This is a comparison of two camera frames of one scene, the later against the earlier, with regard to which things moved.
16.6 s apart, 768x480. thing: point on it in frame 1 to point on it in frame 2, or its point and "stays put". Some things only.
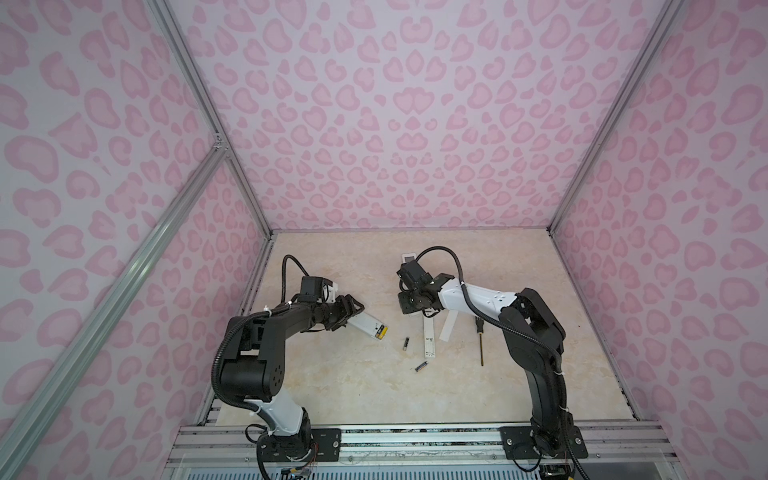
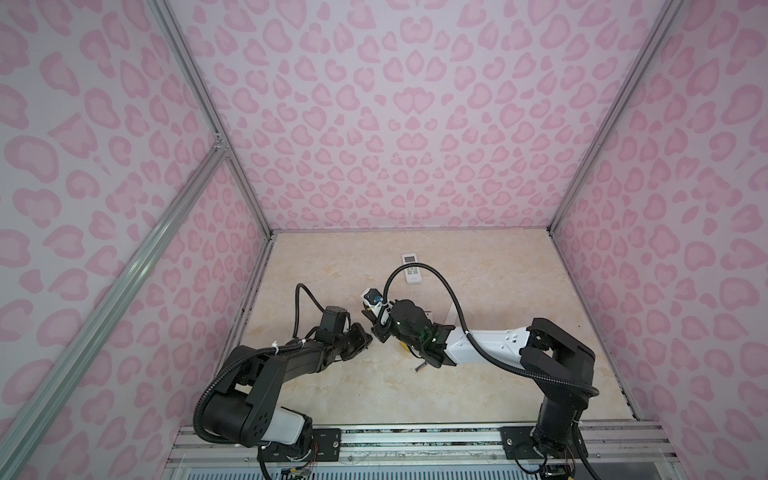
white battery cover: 448,325 stays put
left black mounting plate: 310,445 stays put
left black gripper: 346,310 to 362,339
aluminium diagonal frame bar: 22,430 stays put
